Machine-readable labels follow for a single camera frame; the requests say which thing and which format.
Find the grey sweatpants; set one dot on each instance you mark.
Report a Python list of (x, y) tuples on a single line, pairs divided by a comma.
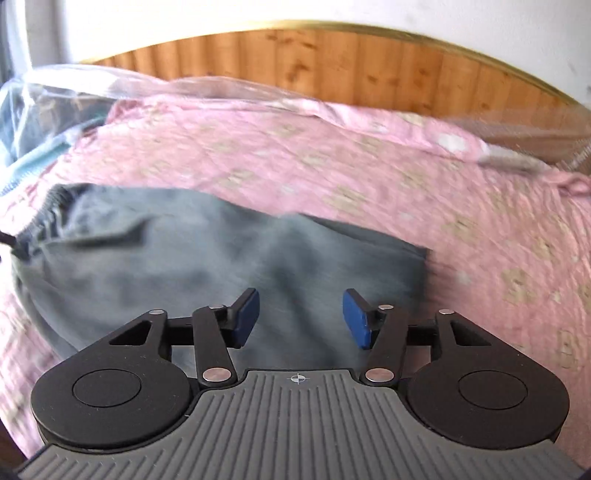
[(95, 257)]

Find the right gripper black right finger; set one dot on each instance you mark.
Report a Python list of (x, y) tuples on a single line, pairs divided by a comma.
[(382, 332)]

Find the wooden headboard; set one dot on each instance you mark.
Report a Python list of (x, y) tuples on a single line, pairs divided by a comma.
[(388, 69)]

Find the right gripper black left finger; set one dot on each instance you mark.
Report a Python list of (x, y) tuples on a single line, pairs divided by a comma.
[(218, 328)]

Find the pink teddy bear quilt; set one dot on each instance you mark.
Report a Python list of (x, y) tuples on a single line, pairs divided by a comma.
[(508, 250)]

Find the clear plastic storage bag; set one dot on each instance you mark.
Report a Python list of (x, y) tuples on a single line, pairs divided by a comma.
[(46, 110)]

